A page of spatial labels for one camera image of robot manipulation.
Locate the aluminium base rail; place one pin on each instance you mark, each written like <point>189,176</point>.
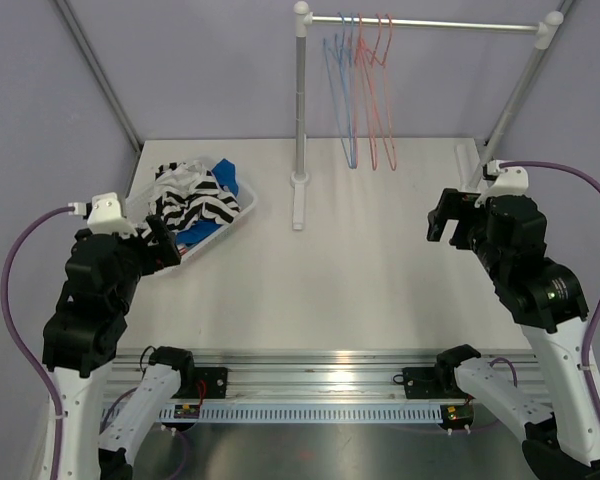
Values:
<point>319,376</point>

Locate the pink hanger of green top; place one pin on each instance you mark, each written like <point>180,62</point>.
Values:
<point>364,91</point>

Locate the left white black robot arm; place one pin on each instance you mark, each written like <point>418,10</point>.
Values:
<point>80,345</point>

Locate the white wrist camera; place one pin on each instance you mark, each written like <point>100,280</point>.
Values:
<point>501,181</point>
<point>104,214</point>

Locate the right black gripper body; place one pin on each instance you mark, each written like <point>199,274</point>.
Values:
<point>470,233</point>

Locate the white plastic basket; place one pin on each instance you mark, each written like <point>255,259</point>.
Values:
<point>137,210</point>

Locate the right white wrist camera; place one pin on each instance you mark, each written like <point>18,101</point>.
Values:
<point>501,181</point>

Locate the red striped tank top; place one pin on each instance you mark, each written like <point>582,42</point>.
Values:
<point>182,249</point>

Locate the teal tank top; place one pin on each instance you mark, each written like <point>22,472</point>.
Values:
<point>197,233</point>

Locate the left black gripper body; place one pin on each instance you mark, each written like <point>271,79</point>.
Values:
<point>134,251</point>

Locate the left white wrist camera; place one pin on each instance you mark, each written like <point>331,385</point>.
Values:
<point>104,214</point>

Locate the clothes rack with metal rod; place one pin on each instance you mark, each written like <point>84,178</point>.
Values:
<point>545,32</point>

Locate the pink hanger of red top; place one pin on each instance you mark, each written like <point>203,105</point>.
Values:
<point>372,49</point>

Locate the light blue hanger of teal top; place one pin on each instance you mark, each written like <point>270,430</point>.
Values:
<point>330,67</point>

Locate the white slotted cable duct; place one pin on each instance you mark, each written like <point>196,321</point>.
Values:
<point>305,413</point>

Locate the pink hanger of black top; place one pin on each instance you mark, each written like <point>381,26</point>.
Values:
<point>384,115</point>

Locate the royal blue tank top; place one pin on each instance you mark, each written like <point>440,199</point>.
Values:
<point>225,174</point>

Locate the black white striped tank top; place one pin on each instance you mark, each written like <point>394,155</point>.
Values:
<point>186,192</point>

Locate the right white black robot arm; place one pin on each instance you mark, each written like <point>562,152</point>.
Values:
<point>545,299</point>

